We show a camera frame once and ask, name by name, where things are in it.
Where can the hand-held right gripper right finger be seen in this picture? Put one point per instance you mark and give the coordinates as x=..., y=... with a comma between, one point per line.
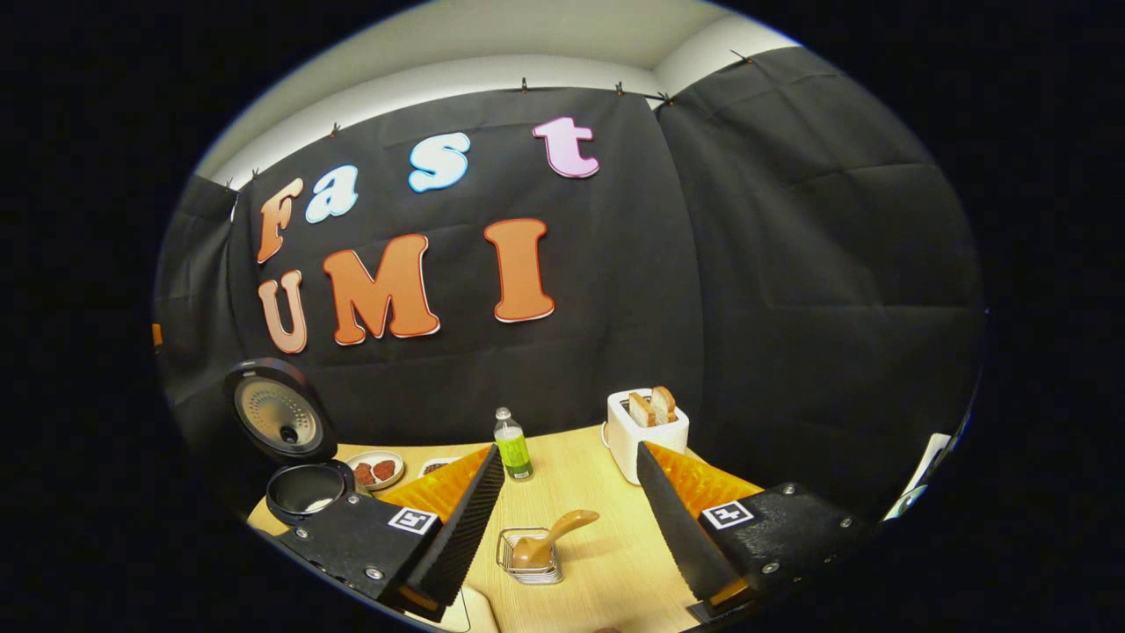
x=681, y=536

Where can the toasted bread slice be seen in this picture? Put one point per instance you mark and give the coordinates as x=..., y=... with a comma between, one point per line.
x=642, y=411
x=664, y=404

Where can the white toaster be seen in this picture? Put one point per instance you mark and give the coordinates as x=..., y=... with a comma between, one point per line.
x=646, y=448

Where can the black rice cooker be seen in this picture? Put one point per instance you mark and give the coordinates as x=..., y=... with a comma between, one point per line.
x=281, y=413

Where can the orange object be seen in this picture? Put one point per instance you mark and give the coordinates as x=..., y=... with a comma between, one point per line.
x=156, y=337

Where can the wooden spoon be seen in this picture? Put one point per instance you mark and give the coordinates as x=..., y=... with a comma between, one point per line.
x=554, y=534

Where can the white printed board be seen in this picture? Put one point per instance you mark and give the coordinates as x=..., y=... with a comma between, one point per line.
x=918, y=475

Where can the white divided bean dish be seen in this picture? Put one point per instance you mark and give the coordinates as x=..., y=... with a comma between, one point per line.
x=435, y=466

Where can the clear plastic rice tray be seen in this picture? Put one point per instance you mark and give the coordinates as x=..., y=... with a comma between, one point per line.
x=475, y=611

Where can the small round plate red food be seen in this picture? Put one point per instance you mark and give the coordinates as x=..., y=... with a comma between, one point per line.
x=376, y=470

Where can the green label drink bottle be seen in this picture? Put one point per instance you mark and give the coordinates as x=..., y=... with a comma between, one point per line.
x=513, y=453

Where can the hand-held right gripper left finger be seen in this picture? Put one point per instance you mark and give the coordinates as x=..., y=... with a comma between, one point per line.
x=457, y=536

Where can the black backdrop cloth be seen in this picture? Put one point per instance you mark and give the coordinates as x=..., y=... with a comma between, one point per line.
x=773, y=264

